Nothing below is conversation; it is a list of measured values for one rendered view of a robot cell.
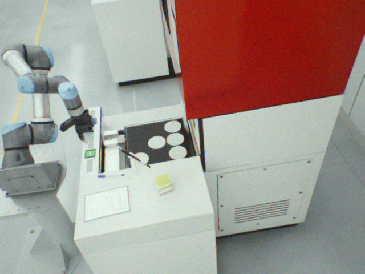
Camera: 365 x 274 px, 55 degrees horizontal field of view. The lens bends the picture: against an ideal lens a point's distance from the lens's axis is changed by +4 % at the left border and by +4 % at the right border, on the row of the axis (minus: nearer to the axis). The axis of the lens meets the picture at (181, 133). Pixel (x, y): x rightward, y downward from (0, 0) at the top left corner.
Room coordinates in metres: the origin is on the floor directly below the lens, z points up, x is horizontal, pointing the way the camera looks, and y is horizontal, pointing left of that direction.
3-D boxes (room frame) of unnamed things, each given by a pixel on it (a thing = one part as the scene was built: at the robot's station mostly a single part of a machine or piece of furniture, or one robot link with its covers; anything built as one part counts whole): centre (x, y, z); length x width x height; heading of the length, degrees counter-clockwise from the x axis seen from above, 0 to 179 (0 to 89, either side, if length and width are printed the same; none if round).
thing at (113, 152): (1.32, 0.41, 0.87); 0.36 x 0.08 x 0.03; 4
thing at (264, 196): (1.59, -0.40, 0.41); 0.82 x 0.71 x 0.82; 4
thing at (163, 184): (0.98, 0.12, 1.00); 0.07 x 0.07 x 0.07; 19
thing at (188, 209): (0.96, 0.22, 0.89); 0.62 x 0.35 x 0.14; 94
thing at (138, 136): (1.36, 0.15, 0.90); 0.34 x 0.34 x 0.01; 4
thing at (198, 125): (1.56, -0.06, 1.02); 0.82 x 0.03 x 0.40; 4
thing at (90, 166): (1.40, 0.52, 0.89); 0.55 x 0.09 x 0.14; 4
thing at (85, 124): (1.27, 0.48, 1.20); 0.09 x 0.08 x 0.12; 93
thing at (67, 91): (1.28, 0.49, 1.36); 0.09 x 0.08 x 0.11; 29
